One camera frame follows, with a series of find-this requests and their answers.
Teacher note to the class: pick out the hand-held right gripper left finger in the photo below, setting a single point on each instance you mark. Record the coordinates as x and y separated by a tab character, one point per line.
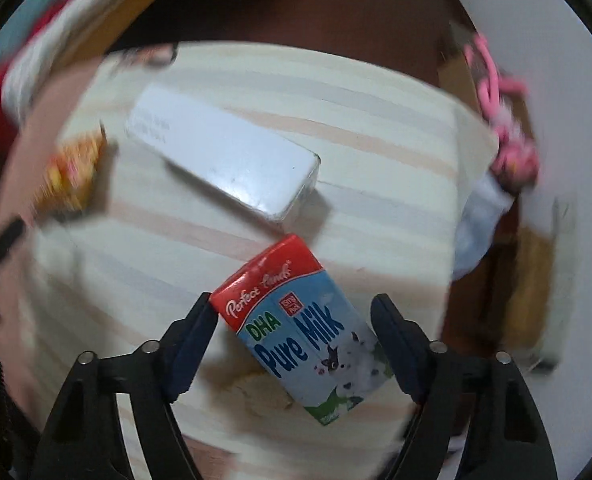
191	352

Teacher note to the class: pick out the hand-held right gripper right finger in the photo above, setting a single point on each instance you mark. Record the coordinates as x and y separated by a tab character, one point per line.
405	355

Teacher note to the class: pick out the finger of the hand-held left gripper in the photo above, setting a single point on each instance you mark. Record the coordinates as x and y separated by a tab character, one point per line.
6	240

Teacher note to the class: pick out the red and blue milk carton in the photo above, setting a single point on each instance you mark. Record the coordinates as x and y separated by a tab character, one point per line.
301	330

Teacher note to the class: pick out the orange snack packet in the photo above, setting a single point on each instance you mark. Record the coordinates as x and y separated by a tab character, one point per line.
73	175

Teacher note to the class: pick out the table with striped cloth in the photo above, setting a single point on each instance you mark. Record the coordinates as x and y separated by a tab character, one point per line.
166	260

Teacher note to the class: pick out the pink tablecloth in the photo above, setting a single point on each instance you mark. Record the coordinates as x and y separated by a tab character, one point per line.
31	125

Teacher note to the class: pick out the red blanket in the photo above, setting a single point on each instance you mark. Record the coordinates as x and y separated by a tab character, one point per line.
6	105

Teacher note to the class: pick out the small wooden stool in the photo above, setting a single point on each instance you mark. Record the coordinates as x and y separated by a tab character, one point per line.
533	285

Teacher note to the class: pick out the white plastic bag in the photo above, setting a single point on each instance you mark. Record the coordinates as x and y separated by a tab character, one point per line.
480	230

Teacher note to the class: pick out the long white box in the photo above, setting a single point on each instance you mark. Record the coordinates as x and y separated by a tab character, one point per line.
226	155

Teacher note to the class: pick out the pink plush toy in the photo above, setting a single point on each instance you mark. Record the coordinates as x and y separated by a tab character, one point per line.
505	125

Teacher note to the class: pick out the cardboard box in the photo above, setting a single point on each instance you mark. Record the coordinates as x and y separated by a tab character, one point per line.
458	75

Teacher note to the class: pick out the wooden bed frame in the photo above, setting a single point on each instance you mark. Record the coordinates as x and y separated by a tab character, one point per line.
146	5

